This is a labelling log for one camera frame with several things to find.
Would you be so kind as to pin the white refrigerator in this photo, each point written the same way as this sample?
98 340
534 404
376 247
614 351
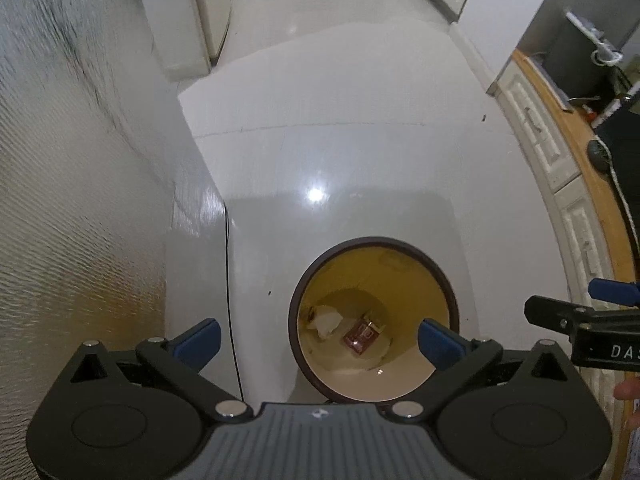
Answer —
170 20

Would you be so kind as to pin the dark bin white bag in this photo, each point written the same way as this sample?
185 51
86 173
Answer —
575 60

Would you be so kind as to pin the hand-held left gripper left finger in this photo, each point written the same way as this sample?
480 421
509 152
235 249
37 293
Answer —
200 344

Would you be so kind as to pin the white crumpled paper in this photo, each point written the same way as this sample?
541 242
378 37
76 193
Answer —
327 320

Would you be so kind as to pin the black printed cloth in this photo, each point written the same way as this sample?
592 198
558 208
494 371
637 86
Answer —
625 160

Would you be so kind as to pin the black round object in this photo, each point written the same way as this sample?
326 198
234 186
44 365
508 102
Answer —
598 154

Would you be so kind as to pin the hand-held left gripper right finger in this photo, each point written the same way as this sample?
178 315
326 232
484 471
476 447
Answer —
440 344

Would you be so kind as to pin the yellow waste bin brown rim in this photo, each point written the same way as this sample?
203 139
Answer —
350 280

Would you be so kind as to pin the person's right hand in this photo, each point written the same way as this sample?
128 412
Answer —
629 389

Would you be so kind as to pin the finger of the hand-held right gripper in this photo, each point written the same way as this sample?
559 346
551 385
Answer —
550 312
615 292

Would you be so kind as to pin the grey tray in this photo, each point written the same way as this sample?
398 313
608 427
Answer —
552 85

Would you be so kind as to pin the red packet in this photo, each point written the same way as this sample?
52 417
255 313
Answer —
362 337

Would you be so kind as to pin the white cabinet wooden top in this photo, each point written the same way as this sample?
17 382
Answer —
540 130

